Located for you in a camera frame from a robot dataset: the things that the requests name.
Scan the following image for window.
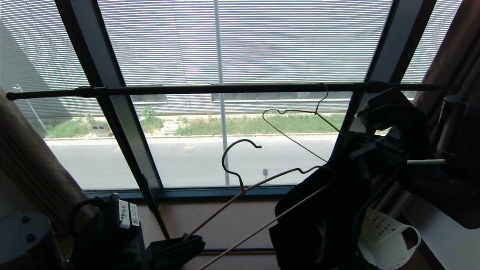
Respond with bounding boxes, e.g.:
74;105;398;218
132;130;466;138
0;0;464;199

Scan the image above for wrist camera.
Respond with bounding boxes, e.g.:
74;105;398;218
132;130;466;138
356;88;430;150
99;192;142;240

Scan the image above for pink clothes hanger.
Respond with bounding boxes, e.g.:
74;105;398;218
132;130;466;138
183;139;337;270
262;82;342;162

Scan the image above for brown curtain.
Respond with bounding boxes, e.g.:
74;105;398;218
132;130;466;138
0;86;98;233
412;0;480;124

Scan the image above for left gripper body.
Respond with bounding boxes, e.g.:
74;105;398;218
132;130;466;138
71;225;162;270

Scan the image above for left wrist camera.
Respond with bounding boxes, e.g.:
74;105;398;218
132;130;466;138
99;192;142;240

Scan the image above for black clothes rack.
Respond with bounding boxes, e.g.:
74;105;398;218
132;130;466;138
6;81;461;254

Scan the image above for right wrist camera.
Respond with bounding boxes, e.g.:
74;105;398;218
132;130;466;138
356;88;430;150

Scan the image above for black cable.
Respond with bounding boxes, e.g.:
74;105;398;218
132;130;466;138
69;197;110;237
352;176;402;270

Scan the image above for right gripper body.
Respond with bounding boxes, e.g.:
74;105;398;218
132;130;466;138
349;133;410;181

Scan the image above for black shorts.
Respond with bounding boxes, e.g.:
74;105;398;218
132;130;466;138
269;131;379;270

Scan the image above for white laundry basket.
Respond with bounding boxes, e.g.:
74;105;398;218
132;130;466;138
356;208;422;270

